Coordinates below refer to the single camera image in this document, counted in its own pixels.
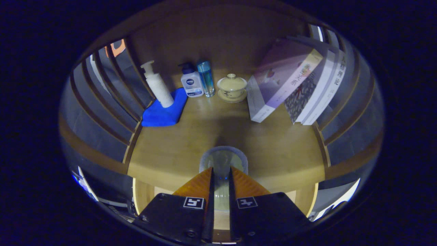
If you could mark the blue cloth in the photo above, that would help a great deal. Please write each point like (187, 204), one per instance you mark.
(164, 114)

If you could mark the patterned cover book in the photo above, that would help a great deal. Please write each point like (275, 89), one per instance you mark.
(307, 92)

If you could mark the white book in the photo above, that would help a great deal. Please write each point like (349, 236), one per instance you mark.
(329, 89)

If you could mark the wooden countertop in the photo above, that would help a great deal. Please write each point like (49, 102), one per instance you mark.
(191, 136)

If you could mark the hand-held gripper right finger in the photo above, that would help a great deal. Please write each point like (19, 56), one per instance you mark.
(234, 218)

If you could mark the purple book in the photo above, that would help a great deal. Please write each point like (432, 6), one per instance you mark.
(280, 78)

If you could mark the pale green tissue pack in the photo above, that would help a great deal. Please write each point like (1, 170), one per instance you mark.
(223, 159)

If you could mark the teal clear bottle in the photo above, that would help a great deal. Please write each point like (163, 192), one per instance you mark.
(206, 77)

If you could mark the white lotion bottle blue cap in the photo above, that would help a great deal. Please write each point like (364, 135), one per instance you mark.
(191, 83)

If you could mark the beige lidded tea cup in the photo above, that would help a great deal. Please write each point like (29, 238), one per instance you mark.
(232, 88)

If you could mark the wooden cabinet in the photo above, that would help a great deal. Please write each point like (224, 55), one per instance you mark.
(222, 34)

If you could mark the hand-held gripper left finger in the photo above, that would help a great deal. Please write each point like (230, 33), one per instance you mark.
(209, 218)

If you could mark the white pump bottle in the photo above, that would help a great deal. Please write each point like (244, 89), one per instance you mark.
(158, 87)

